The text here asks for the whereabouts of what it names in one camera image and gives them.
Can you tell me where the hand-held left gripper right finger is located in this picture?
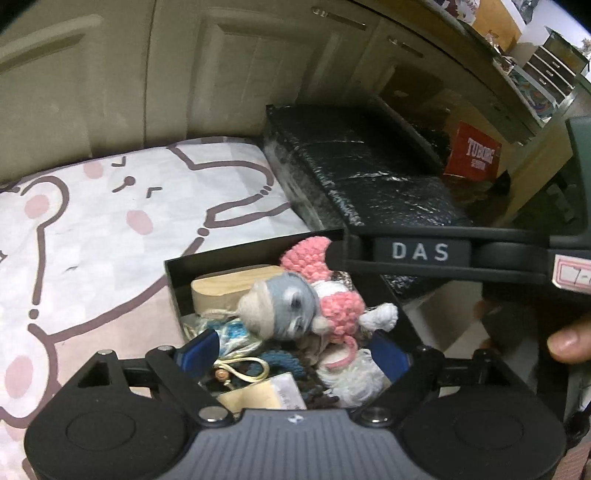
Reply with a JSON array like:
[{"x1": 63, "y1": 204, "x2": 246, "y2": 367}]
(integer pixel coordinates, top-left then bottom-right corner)
[{"x1": 355, "y1": 333, "x2": 532, "y2": 428}]

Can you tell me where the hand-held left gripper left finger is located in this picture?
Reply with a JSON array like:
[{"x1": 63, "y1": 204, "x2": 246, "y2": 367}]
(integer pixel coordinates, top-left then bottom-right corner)
[{"x1": 69, "y1": 329, "x2": 236, "y2": 428}]

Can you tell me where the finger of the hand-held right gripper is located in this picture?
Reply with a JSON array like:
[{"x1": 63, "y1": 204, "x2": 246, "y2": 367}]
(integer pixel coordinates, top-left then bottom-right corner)
[{"x1": 327, "y1": 233, "x2": 376, "y2": 273}]

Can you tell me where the blue brocade pouch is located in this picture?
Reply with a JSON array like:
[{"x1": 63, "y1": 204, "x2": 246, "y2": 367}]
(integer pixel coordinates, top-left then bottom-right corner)
[{"x1": 182, "y1": 318, "x2": 271, "y2": 384}]

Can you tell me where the white yarn ball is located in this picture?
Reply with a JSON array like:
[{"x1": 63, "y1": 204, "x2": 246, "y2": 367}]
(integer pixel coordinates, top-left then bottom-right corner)
[{"x1": 318, "y1": 348, "x2": 389, "y2": 404}]

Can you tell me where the pink crochet toy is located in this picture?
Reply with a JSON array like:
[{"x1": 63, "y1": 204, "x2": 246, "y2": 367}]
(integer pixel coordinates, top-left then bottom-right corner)
[{"x1": 279, "y1": 235, "x2": 400, "y2": 370}]

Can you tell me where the oval wooden box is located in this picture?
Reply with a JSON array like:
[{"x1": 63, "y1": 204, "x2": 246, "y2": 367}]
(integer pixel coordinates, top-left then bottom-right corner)
[{"x1": 191, "y1": 265, "x2": 282, "y2": 319}]

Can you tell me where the yellow paper packet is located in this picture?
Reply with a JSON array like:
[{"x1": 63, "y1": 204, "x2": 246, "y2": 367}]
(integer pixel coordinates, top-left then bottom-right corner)
[{"x1": 217, "y1": 373, "x2": 308, "y2": 411}]

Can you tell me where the grey crochet mouse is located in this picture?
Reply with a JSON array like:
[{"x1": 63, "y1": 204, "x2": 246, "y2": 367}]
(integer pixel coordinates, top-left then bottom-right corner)
[{"x1": 236, "y1": 272, "x2": 333, "y2": 342}]

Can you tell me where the brown and blue crochet ornament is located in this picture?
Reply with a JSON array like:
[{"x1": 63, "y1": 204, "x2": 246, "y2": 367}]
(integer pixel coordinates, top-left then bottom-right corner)
[{"x1": 261, "y1": 348, "x2": 342, "y2": 409}]

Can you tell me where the black cardboard box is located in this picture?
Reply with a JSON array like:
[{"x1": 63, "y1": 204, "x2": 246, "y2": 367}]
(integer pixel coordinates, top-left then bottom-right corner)
[{"x1": 164, "y1": 228, "x2": 419, "y2": 411}]

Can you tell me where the person's right hand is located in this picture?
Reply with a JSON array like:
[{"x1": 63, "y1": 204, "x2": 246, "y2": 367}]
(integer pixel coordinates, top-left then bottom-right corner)
[{"x1": 547, "y1": 322, "x2": 591, "y2": 365}]

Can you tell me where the black padded bench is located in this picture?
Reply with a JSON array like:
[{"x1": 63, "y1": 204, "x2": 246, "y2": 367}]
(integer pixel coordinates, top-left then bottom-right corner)
[{"x1": 263, "y1": 104, "x2": 476, "y2": 301}]

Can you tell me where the red cardboard box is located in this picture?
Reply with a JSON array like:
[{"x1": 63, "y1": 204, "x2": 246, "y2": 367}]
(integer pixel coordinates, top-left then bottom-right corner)
[{"x1": 443, "y1": 121, "x2": 503, "y2": 181}]

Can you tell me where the printed blanket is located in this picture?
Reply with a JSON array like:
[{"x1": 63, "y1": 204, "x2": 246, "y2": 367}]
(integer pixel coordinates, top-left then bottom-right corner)
[{"x1": 0, "y1": 136, "x2": 310, "y2": 462}]

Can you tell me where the flat brown cardboard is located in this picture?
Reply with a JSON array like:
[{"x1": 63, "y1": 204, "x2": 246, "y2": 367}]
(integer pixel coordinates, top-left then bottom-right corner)
[{"x1": 381, "y1": 60, "x2": 444, "y2": 101}]

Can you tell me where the grey drawer organiser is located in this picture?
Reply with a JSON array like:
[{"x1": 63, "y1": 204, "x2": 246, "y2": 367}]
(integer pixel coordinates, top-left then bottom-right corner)
[{"x1": 524, "y1": 28, "x2": 583, "y2": 104}]

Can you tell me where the printed red and white carton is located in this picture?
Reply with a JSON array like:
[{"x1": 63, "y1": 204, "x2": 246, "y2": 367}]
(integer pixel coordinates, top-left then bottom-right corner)
[{"x1": 434, "y1": 0, "x2": 481, "y2": 24}]

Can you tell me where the metal cabinet handle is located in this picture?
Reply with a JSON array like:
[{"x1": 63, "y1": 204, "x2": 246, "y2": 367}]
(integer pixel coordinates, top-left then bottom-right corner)
[
  {"x1": 311, "y1": 6, "x2": 370, "y2": 28},
  {"x1": 387, "y1": 37, "x2": 424, "y2": 57}
]

